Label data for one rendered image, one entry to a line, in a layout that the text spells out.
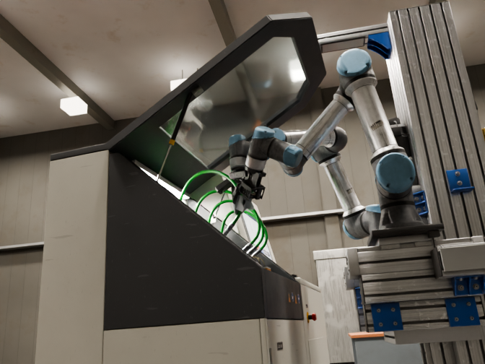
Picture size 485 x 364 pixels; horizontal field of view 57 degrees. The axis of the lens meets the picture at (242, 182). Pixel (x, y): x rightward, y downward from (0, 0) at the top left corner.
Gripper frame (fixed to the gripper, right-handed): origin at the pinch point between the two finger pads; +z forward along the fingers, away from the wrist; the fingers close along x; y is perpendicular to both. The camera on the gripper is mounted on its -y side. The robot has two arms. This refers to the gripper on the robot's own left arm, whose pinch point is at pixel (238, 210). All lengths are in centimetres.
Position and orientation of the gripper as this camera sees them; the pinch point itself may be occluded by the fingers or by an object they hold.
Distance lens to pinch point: 177.8
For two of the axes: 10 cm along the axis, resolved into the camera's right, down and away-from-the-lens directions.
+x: 7.6, -0.7, 6.4
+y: 6.0, 4.5, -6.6
